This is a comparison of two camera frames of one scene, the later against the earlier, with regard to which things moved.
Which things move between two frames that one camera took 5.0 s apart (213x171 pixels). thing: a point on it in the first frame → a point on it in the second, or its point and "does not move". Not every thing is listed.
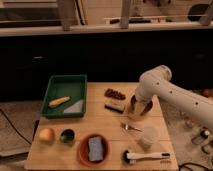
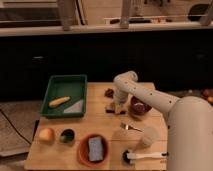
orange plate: (83, 151) does not move
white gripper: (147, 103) → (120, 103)
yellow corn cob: (59, 101) does not move
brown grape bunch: (114, 94) does not move
